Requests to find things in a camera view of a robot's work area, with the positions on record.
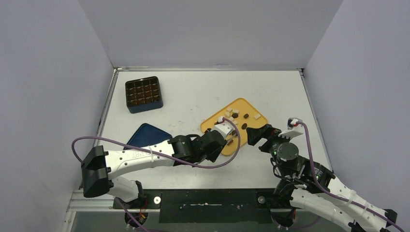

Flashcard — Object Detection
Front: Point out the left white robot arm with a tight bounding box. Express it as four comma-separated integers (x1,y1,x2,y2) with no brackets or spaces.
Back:
81,130,228,208

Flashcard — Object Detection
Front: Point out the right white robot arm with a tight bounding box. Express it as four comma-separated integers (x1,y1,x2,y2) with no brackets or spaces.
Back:
246,119,399,232

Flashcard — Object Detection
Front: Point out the blue chocolate box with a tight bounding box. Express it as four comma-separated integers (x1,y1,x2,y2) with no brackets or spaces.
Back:
125,76,163,114

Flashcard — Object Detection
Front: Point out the yellow plastic tray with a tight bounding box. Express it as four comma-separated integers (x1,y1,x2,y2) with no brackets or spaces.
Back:
200,98,268,145

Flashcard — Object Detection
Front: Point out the blue box lid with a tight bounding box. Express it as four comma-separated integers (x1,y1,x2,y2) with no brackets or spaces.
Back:
127,123,172,147

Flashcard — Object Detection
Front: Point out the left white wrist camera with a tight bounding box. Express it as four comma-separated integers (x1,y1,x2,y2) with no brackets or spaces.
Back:
211,116,235,139

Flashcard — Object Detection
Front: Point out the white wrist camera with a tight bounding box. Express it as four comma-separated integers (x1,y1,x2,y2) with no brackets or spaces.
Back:
278,117,305,139
211,116,235,139

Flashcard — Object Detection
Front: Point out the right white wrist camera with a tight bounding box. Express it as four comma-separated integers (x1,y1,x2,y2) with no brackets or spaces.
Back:
278,117,305,139

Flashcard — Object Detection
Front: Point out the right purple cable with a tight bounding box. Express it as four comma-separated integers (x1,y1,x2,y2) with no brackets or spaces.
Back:
296,121,406,232

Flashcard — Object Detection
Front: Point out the purple cable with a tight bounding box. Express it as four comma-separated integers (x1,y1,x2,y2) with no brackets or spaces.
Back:
71,117,241,232
296,121,406,232

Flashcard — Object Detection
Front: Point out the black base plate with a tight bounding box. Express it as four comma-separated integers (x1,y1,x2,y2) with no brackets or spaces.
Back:
113,188,296,225

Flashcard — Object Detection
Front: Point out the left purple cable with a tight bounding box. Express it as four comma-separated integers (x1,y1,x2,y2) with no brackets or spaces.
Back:
71,117,241,232

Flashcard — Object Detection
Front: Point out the aluminium rail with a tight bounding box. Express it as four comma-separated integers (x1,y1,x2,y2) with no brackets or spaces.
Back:
67,188,355,212

